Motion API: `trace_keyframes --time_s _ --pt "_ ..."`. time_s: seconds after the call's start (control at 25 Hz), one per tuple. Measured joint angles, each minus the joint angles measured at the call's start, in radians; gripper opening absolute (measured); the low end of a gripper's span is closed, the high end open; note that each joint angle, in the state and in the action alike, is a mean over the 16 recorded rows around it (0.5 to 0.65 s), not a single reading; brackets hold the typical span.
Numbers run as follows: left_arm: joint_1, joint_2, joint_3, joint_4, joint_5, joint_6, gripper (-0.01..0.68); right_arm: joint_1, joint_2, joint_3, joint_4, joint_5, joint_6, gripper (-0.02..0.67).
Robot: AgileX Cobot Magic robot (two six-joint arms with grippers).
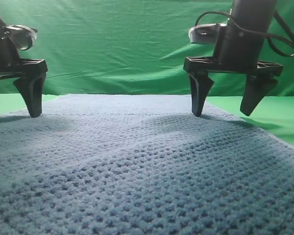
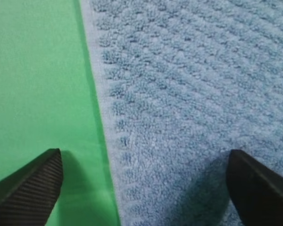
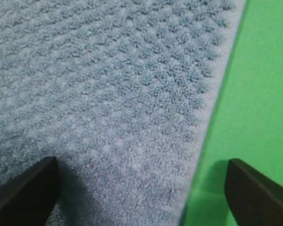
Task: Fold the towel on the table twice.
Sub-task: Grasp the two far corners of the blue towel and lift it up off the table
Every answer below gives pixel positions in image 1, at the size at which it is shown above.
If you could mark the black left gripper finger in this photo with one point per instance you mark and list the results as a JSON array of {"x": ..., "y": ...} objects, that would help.
[{"x": 30, "y": 87}]

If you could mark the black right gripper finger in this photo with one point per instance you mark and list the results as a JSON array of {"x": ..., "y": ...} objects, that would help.
[
  {"x": 256, "y": 88},
  {"x": 200, "y": 85}
]

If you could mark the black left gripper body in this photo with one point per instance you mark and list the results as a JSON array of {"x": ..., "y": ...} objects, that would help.
[{"x": 10, "y": 60}]

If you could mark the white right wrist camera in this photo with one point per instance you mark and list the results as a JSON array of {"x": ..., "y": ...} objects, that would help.
[{"x": 204, "y": 34}]

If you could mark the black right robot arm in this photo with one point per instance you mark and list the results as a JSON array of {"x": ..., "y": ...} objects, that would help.
[{"x": 251, "y": 16}]

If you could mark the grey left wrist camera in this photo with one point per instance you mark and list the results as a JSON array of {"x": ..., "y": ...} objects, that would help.
[{"x": 23, "y": 37}]

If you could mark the blue waffle-weave towel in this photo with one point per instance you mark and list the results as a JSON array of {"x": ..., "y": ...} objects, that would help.
[{"x": 141, "y": 165}]

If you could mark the green backdrop cloth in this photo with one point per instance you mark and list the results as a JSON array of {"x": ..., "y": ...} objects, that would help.
[{"x": 113, "y": 46}]

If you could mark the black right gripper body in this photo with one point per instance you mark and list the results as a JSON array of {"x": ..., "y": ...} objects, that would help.
[{"x": 235, "y": 52}]

